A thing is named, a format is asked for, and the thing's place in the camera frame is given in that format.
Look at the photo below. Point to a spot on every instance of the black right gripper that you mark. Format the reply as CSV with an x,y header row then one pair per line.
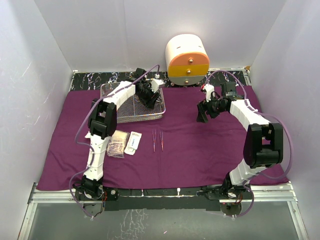
x,y
202,106

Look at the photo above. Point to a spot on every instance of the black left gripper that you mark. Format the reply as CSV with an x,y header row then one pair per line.
x,y
150,103

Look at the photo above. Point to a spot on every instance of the metal mesh instrument tray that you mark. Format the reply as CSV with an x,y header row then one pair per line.
x,y
129,108

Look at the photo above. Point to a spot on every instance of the curved tip steel tweezers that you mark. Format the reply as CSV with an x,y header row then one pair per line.
x,y
161,135

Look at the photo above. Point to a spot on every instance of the straight steel tweezers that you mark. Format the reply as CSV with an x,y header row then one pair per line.
x,y
154,136

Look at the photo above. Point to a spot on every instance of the small white blue packet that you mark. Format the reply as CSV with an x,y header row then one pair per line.
x,y
134,140

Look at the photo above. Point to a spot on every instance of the purple cloth drape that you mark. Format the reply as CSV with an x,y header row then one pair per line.
x,y
195,154

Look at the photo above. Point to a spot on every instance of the small white green packet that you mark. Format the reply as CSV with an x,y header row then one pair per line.
x,y
130,150

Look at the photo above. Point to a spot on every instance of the white gauze pack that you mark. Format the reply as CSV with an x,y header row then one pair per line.
x,y
117,144

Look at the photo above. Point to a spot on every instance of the white gauze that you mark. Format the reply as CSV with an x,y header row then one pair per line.
x,y
88,136

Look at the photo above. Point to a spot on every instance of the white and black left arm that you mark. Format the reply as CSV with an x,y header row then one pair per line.
x,y
100,124

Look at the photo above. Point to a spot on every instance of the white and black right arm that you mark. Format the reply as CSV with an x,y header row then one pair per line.
x,y
263,145

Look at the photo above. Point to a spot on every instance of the round three-drawer mini cabinet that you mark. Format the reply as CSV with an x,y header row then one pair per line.
x,y
186,60

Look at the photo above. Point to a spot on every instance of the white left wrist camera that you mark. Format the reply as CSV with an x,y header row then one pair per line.
x,y
156,83

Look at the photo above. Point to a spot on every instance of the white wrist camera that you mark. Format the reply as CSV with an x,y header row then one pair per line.
x,y
209,91
156,83

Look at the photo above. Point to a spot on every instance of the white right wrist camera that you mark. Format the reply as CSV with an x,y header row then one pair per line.
x,y
209,91

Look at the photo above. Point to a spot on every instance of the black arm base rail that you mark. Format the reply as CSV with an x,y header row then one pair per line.
x,y
208,198

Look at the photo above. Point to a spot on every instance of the aluminium frame rail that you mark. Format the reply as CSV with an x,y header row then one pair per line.
x,y
272,214

